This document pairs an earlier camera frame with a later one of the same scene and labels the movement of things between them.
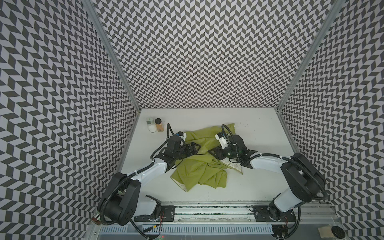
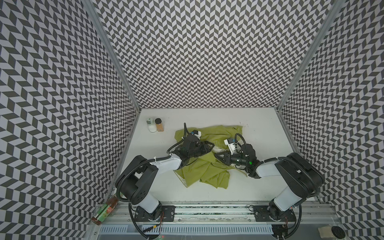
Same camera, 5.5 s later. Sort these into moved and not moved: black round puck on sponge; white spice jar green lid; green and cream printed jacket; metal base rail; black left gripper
Moved: black left gripper
Not moved: metal base rail; green and cream printed jacket; black round puck on sponge; white spice jar green lid
